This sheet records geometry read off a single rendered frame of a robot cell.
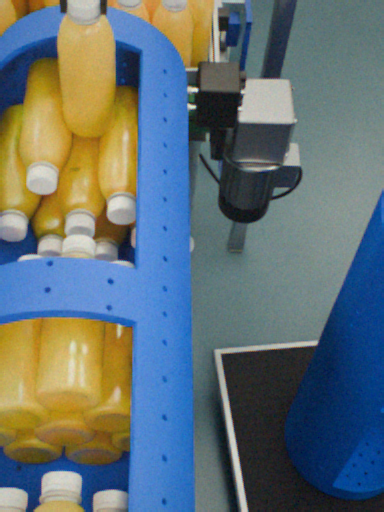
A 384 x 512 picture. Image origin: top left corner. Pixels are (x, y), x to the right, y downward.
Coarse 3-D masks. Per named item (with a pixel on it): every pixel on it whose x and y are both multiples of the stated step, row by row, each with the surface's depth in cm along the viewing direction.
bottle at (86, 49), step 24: (72, 24) 99; (96, 24) 99; (72, 48) 100; (96, 48) 100; (72, 72) 103; (96, 72) 102; (72, 96) 106; (96, 96) 106; (72, 120) 110; (96, 120) 109
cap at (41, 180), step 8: (32, 168) 109; (40, 168) 109; (48, 168) 109; (32, 176) 108; (40, 176) 108; (48, 176) 109; (56, 176) 110; (32, 184) 109; (40, 184) 109; (48, 184) 109; (56, 184) 110; (40, 192) 111; (48, 192) 111
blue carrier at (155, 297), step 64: (0, 64) 112; (128, 64) 120; (0, 256) 115; (128, 256) 121; (0, 320) 88; (128, 320) 88; (192, 384) 95; (0, 448) 103; (64, 448) 107; (192, 448) 91
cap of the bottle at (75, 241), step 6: (66, 240) 99; (72, 240) 98; (78, 240) 98; (84, 240) 98; (90, 240) 99; (66, 246) 98; (72, 246) 98; (78, 246) 98; (84, 246) 98; (90, 246) 99
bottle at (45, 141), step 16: (32, 64) 118; (48, 64) 117; (32, 80) 116; (48, 80) 115; (32, 96) 114; (48, 96) 114; (32, 112) 112; (48, 112) 112; (32, 128) 111; (48, 128) 111; (64, 128) 112; (32, 144) 110; (48, 144) 110; (64, 144) 111; (32, 160) 110; (48, 160) 110; (64, 160) 112
